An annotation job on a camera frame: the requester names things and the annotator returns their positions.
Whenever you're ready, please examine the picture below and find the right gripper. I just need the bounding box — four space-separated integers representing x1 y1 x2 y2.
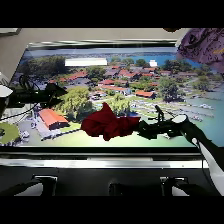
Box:
137 119 176 140

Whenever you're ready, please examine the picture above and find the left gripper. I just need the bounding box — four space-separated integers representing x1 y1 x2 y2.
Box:
39 83 69 110

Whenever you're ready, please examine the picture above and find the red garment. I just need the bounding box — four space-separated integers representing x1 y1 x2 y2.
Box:
80 101 142 142

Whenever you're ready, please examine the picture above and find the purple printed garment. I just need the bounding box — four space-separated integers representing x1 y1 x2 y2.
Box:
175 27 224 75

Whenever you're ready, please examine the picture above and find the silver frame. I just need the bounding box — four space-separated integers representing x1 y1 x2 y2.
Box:
0 155 214 197

